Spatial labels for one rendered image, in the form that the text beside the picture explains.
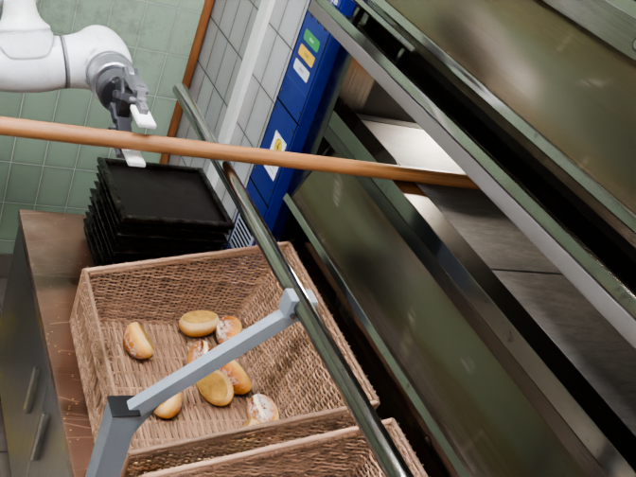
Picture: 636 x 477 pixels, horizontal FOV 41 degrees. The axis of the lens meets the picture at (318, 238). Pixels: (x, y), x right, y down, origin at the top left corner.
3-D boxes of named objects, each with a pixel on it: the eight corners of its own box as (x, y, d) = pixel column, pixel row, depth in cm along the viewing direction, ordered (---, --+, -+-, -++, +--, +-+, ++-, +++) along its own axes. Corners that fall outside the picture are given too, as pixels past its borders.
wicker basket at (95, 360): (257, 326, 221) (291, 238, 208) (338, 501, 178) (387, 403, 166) (65, 319, 198) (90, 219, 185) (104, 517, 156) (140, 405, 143)
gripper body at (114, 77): (139, 68, 162) (150, 90, 155) (129, 108, 166) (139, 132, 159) (99, 61, 158) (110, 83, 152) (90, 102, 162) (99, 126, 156)
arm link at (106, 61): (127, 97, 171) (133, 111, 166) (80, 90, 166) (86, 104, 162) (137, 55, 166) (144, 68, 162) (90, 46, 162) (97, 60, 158)
